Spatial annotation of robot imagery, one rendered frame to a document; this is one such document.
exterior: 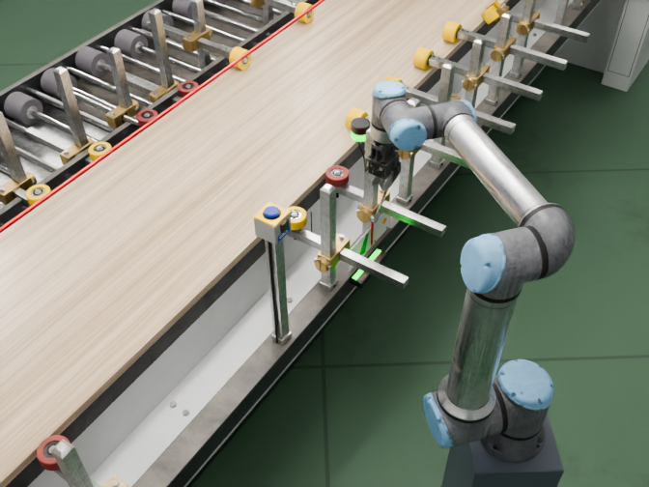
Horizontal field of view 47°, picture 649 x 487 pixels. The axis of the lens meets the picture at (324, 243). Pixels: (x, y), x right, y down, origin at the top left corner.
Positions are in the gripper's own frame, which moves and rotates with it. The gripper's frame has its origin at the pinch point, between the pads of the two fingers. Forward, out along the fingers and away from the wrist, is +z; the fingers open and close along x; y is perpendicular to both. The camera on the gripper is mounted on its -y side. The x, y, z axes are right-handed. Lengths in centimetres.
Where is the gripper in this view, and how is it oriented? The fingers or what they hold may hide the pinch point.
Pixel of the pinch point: (385, 186)
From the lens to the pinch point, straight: 231.1
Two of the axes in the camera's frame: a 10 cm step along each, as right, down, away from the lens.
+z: 0.0, 7.1, 7.0
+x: 8.3, 3.9, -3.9
